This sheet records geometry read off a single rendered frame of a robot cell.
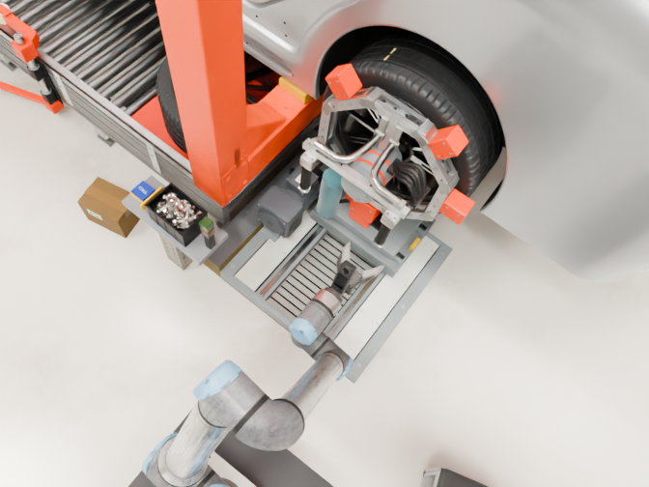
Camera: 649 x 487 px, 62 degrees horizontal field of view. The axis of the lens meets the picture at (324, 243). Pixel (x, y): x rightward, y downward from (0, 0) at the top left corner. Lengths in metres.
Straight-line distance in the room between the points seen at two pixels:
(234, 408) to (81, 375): 1.43
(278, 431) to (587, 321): 2.05
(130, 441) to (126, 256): 0.85
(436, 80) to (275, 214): 0.92
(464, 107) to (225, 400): 1.15
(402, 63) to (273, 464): 1.48
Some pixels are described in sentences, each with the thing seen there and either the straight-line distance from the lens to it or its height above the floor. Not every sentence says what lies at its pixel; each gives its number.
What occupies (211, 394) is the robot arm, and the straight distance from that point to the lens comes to 1.30.
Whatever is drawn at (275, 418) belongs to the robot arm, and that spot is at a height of 1.17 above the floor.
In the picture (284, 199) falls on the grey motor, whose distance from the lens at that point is 2.38.
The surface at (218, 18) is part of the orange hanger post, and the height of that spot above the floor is 1.43.
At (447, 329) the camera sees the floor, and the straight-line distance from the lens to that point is 2.72.
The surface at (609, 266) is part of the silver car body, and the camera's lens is 2.06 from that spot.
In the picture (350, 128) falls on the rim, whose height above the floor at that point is 0.74.
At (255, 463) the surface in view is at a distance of 2.17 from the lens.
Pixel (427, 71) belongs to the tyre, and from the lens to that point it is 1.84.
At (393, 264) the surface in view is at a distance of 2.60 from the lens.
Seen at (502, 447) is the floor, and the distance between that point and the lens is 2.69.
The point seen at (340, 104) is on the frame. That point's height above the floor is 1.01.
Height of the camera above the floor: 2.47
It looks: 64 degrees down
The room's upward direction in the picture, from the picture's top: 14 degrees clockwise
